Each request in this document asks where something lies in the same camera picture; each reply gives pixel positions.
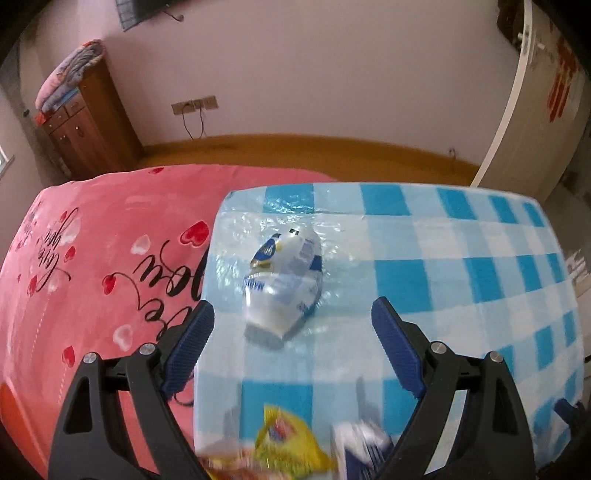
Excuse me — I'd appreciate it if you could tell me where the blue Vinda tissue pack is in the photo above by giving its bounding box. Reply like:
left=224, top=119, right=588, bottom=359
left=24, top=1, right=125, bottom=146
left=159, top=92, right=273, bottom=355
left=332, top=421, right=394, bottom=480

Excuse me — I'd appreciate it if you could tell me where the yellow green snack bag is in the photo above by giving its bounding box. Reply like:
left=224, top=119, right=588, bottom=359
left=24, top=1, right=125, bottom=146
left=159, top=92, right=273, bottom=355
left=197, top=405, right=338, bottom=479

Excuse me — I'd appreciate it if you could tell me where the silver Magicday milk pouch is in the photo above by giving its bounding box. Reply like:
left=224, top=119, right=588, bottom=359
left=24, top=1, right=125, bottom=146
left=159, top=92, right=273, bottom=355
left=242, top=224, right=322, bottom=350

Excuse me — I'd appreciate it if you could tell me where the pink heart bedspread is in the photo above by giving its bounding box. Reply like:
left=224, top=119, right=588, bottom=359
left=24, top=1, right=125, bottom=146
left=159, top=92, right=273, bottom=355
left=1, top=165, right=327, bottom=474

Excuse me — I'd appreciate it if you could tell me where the blue white checkered tablecloth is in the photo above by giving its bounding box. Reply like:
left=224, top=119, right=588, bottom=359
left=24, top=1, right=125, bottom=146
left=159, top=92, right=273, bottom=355
left=192, top=181, right=585, bottom=480

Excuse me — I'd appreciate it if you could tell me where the white room door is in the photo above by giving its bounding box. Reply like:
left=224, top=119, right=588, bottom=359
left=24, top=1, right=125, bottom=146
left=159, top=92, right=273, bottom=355
left=472, top=1, right=590, bottom=202

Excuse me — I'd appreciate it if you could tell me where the brown wooden cabinet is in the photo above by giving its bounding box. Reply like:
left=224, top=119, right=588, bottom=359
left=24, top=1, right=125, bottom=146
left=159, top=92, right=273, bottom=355
left=41, top=60, right=143, bottom=180

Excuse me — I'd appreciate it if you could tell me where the folded pink blanket stack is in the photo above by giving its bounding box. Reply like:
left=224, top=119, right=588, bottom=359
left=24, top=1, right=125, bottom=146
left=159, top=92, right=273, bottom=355
left=35, top=39, right=105, bottom=114

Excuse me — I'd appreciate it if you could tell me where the red Chinese knot decoration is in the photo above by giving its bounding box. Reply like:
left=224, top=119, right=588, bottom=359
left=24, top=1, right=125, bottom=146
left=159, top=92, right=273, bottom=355
left=547, top=35, right=579, bottom=123

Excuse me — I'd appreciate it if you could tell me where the wall power socket strip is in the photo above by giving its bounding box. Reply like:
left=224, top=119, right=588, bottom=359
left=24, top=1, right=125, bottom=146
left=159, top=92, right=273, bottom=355
left=171, top=96, right=218, bottom=116

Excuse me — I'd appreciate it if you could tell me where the wall mounted television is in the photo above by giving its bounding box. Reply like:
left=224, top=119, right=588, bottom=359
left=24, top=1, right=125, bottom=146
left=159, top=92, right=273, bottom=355
left=115, top=0, right=184, bottom=32

